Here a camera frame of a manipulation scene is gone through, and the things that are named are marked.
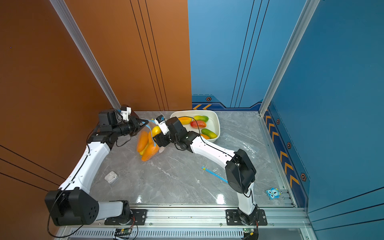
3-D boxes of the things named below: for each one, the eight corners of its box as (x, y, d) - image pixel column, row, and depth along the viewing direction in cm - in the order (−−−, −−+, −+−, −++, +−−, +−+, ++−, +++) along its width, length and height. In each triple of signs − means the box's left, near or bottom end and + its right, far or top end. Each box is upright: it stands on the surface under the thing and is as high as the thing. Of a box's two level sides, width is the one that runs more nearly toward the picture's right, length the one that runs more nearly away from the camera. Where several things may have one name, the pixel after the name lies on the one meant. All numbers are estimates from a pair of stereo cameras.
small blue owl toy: (270, 200, 81) (272, 199, 79) (265, 190, 84) (266, 189, 82) (280, 197, 82) (282, 195, 80) (274, 187, 85) (276, 186, 83)
